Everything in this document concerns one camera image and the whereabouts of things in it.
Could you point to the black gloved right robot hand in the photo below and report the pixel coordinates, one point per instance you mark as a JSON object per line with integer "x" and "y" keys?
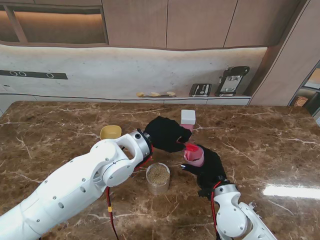
{"x": 210, "y": 170}

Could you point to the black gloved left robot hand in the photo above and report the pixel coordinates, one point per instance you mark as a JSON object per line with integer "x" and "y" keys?
{"x": 167, "y": 138}

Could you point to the pink plastic measuring cup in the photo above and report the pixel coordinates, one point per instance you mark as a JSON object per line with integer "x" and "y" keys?
{"x": 193, "y": 157}

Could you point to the red plastic measuring spoon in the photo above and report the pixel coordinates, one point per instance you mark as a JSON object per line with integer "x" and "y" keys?
{"x": 191, "y": 148}

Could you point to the clear jar of grain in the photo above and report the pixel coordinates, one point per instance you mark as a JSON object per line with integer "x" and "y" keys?
{"x": 158, "y": 176}

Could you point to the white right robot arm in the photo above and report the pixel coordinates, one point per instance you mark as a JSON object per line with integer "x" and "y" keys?
{"x": 237, "y": 217}

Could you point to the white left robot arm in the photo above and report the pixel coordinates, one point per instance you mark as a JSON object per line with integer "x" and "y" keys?
{"x": 75, "y": 190}

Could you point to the pink container with white lid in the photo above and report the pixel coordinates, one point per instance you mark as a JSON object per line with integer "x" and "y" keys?
{"x": 188, "y": 117}

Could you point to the wooden cutting board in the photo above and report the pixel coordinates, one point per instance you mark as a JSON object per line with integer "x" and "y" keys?
{"x": 162, "y": 95}

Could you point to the yellow fruit piece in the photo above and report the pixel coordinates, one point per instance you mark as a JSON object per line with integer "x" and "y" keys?
{"x": 140, "y": 94}
{"x": 171, "y": 93}
{"x": 155, "y": 94}

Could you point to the yellow plastic bowl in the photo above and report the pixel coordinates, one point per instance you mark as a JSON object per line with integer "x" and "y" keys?
{"x": 110, "y": 132}

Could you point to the black silver toaster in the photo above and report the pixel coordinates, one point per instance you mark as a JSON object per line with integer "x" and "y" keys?
{"x": 200, "y": 90}

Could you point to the black espresso machine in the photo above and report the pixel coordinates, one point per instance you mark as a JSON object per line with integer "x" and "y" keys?
{"x": 231, "y": 80}

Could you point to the round wooden ornament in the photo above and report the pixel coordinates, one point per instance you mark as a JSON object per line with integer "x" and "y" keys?
{"x": 301, "y": 101}

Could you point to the tall wooden cabinet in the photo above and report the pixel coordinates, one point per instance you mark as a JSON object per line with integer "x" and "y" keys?
{"x": 280, "y": 62}

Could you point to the lit open shelf niche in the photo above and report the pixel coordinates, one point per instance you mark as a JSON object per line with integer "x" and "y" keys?
{"x": 50, "y": 25}

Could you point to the wooden wall cabinets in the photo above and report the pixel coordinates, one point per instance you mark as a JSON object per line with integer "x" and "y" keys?
{"x": 175, "y": 22}

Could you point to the black wall control panel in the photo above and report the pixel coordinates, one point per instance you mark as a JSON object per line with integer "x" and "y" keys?
{"x": 32, "y": 75}

